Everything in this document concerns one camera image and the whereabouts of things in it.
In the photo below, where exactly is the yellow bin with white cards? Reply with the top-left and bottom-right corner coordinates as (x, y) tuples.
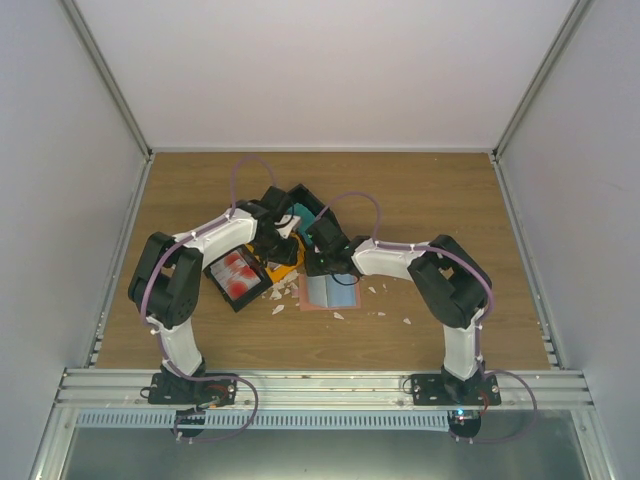
(265, 235), (305, 284)

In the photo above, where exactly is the black bin with red cards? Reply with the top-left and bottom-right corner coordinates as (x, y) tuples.
(203, 245), (273, 312)

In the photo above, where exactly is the black bin with teal cards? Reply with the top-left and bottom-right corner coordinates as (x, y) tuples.
(287, 184), (325, 244)

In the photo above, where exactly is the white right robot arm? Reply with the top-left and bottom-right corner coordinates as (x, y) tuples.
(305, 218), (495, 405)

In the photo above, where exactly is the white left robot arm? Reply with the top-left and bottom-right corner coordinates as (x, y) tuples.
(128, 186), (300, 404)

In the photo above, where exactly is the stack of teal cards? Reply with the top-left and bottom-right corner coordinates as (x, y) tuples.
(292, 203), (316, 233)

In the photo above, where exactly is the stack of red-white cards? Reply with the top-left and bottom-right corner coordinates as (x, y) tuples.
(209, 250), (261, 301)

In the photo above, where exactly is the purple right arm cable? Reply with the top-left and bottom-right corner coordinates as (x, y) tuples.
(314, 191), (497, 381)

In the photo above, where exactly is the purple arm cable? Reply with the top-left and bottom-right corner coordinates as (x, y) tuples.
(142, 154), (276, 374)
(314, 191), (497, 381)

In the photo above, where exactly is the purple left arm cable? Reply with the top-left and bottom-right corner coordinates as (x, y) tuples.
(142, 154), (276, 374)

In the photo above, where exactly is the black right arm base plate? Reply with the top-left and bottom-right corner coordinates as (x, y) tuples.
(400, 371), (502, 406)

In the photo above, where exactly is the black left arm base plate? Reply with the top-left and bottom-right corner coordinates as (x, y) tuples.
(140, 370), (236, 407)

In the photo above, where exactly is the aluminium front rail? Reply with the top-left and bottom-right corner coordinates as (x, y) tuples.
(55, 369), (593, 410)

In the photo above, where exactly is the grey slotted cable duct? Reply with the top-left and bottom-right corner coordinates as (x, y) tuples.
(76, 409), (449, 432)

